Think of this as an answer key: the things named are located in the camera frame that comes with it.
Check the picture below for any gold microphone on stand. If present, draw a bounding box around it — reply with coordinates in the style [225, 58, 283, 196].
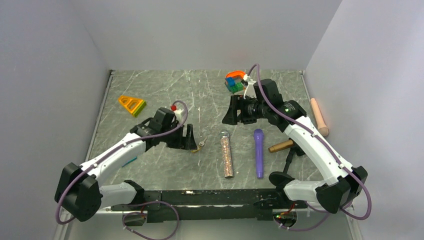
[268, 139, 295, 153]

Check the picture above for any purple microphone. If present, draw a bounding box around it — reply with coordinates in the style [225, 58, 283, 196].
[253, 129, 264, 179]

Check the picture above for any peach wooden rolling pin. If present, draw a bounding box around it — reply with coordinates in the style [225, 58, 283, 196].
[310, 98, 329, 137]

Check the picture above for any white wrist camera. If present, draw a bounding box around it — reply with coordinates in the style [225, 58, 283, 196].
[170, 105, 185, 124]
[242, 74, 257, 99]

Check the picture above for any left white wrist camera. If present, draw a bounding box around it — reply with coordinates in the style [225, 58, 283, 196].
[170, 105, 185, 124]

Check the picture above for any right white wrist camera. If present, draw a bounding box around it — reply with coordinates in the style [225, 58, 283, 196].
[242, 74, 257, 99]

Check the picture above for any orange horseshoe with lego blocks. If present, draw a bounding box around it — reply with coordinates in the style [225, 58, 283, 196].
[224, 70, 248, 94]

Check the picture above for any glitter microphone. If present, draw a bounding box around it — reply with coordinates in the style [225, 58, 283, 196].
[219, 129, 234, 179]

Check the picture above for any teal wooden block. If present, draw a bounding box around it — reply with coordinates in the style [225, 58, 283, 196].
[122, 157, 138, 168]

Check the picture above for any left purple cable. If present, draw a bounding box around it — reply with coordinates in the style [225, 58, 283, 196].
[54, 100, 189, 225]

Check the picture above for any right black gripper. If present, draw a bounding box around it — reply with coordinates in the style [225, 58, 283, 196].
[222, 94, 269, 125]

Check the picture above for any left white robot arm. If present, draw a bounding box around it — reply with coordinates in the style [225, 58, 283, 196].
[54, 105, 197, 222]

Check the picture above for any purple cable under table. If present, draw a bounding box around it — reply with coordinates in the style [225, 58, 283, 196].
[121, 201, 180, 240]

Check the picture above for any orange yellow triangle toy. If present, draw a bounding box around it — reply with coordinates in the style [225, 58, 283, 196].
[118, 95, 147, 118]

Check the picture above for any black front rail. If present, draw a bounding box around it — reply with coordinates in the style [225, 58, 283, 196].
[111, 188, 306, 223]

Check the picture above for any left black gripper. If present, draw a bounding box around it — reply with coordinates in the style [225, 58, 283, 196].
[161, 123, 197, 150]

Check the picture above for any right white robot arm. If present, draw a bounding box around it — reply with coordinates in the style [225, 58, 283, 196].
[222, 78, 368, 214]

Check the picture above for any black microphone stand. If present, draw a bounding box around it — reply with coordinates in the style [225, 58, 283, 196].
[268, 146, 305, 188]

